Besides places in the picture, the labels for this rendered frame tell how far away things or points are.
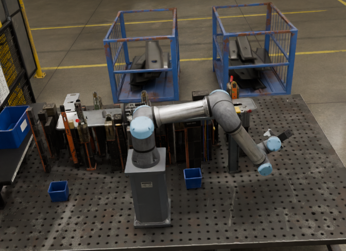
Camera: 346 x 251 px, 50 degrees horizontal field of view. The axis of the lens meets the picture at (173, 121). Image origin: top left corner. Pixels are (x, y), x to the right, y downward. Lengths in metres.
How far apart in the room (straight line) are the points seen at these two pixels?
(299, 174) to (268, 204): 0.36
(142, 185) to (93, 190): 0.58
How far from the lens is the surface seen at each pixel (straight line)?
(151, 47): 5.16
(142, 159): 1.91
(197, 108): 1.95
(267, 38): 5.53
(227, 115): 1.86
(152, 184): 1.98
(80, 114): 2.46
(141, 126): 1.85
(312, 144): 2.85
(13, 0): 5.64
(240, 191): 2.38
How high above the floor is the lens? 2.30
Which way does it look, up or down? 32 degrees down
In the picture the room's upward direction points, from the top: 4 degrees counter-clockwise
